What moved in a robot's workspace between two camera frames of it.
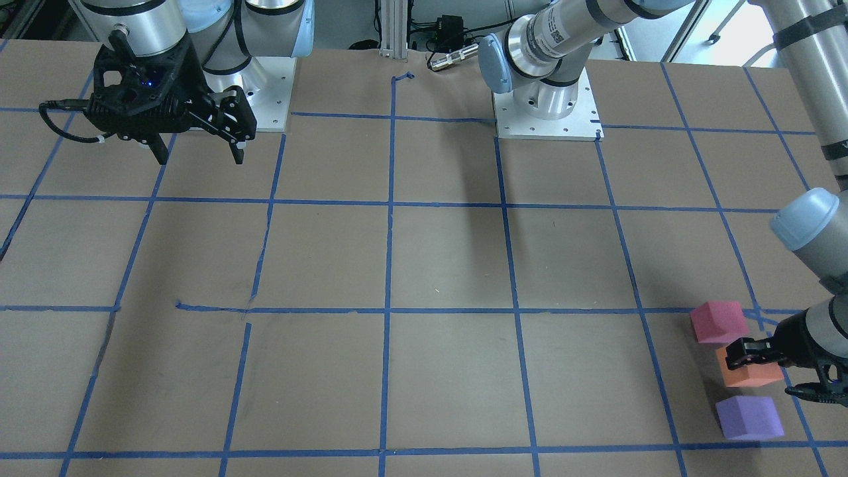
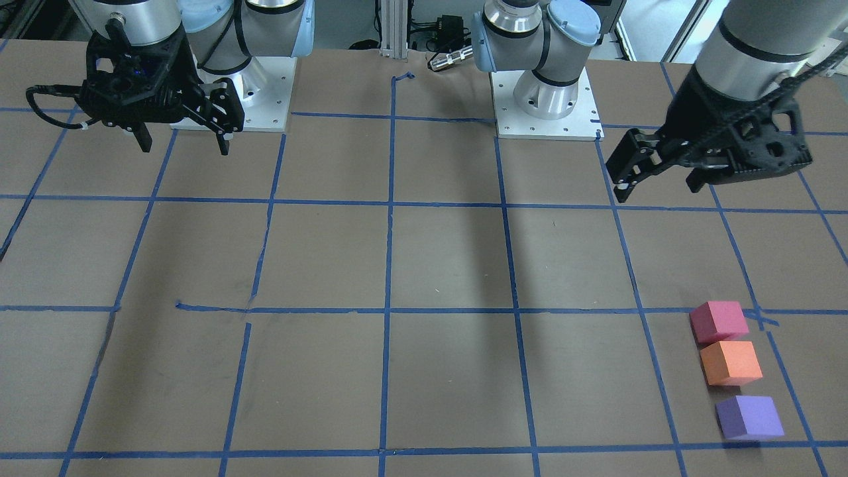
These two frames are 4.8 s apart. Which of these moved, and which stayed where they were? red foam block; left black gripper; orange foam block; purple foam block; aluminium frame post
Moved: orange foam block; left black gripper
Stayed: red foam block; aluminium frame post; purple foam block
